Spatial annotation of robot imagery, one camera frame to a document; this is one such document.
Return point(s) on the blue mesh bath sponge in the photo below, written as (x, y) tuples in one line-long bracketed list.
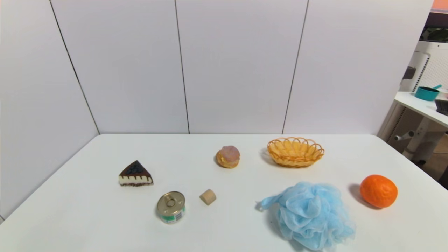
[(311, 214)]

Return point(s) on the green labelled tin can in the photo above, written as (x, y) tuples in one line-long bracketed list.
[(170, 207)]

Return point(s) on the orange fruit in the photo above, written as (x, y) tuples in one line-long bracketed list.
[(378, 191)]

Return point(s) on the yellow woven basket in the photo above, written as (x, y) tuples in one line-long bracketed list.
[(295, 152)]

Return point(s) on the pink topped cream puff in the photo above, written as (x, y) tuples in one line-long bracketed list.
[(228, 156)]

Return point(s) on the small beige wooden block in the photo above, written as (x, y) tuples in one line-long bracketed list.
[(208, 197)]

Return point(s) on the white side table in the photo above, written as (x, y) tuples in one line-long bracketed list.
[(421, 119)]

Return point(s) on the chocolate blueberry cake slice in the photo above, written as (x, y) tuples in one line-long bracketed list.
[(135, 174)]

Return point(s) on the white perforated appliance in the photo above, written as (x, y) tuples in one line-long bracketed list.
[(418, 75)]

